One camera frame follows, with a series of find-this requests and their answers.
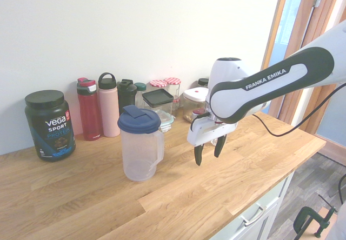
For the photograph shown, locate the green metal clamp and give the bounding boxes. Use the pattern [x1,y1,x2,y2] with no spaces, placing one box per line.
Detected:
[293,194,337,239]

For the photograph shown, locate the black shaker bottle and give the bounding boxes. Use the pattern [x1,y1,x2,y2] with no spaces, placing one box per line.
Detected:
[117,78,138,117]

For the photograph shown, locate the jar with red gingham lid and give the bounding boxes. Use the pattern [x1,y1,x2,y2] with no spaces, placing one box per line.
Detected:
[164,77,182,111]
[149,79,169,95]

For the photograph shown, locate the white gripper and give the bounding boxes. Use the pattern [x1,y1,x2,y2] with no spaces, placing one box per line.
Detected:
[187,116,239,166]

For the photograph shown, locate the pale green cabinet drawer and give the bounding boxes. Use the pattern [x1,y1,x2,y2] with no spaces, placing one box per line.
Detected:
[213,169,296,240]

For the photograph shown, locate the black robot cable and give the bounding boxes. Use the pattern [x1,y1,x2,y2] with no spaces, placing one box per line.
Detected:
[252,82,346,137]

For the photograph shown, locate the wooden door frame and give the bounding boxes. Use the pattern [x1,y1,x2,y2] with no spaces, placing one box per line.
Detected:
[259,0,293,70]

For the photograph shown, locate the pink bottle with black cap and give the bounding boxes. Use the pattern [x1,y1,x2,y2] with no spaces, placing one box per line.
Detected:
[97,72,122,138]

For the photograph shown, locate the red water bottle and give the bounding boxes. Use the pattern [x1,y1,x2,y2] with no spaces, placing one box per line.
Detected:
[76,77,104,142]

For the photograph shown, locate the square container with black lid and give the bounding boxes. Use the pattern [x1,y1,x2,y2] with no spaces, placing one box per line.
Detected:
[142,89,175,119]

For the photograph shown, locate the clear pitcher with blue lid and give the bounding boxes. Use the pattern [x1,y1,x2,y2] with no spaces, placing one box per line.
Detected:
[117,104,165,183]

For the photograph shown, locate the wooden door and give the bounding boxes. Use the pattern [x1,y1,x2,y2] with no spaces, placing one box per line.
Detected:
[281,0,346,168]

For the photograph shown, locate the clear bottle with green cap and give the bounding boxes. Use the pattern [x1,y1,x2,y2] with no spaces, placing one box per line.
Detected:
[134,82,148,109]

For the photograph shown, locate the square container with white lid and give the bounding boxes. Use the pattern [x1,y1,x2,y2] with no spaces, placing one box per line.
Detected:
[183,86,210,124]

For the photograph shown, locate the silver drawer handle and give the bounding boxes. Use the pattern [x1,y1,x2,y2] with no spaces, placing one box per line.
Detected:
[240,204,267,227]

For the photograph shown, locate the black Vega protein tub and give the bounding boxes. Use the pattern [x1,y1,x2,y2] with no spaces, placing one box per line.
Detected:
[24,89,77,163]

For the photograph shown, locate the glass container with teal lid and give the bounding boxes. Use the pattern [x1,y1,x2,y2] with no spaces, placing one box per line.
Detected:
[153,109,176,134]

